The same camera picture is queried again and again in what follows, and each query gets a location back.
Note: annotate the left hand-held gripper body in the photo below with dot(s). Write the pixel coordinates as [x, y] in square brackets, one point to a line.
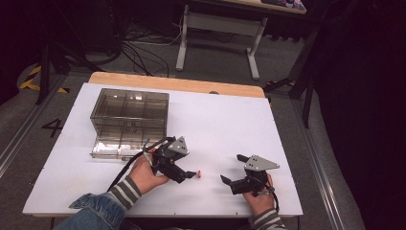
[169, 159]

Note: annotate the person's right hand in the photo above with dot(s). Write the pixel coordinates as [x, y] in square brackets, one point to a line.
[260, 204]

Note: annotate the black metal stand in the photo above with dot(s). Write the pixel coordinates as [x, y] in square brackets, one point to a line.
[303, 80]
[46, 64]

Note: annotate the wooden table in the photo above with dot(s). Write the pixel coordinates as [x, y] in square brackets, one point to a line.
[159, 81]

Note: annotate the dark round table grommet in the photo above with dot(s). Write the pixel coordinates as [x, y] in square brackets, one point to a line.
[214, 92]

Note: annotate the colourful pad on desk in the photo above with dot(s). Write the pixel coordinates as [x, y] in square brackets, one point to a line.
[284, 3]

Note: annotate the black curtain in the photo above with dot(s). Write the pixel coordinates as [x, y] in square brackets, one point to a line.
[367, 96]

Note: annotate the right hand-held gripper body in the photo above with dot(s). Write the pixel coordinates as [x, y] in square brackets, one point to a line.
[258, 163]

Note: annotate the white table cover board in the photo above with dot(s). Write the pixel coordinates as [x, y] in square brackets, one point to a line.
[217, 127]

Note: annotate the metal floor rail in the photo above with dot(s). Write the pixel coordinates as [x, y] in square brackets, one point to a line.
[319, 166]
[22, 134]

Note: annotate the yellow black hazard tape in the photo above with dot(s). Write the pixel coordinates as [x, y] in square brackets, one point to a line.
[30, 81]

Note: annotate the desk with white frame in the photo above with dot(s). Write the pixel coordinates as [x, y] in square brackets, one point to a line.
[220, 22]

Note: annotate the person's left hand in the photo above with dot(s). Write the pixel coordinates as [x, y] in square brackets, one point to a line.
[143, 175]

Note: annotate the smoky clear plastic drawer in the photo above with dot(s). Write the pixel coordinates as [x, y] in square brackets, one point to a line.
[150, 129]
[108, 148]
[130, 108]

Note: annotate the smoky clear drawer organizer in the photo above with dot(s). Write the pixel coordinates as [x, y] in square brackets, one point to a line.
[101, 96]

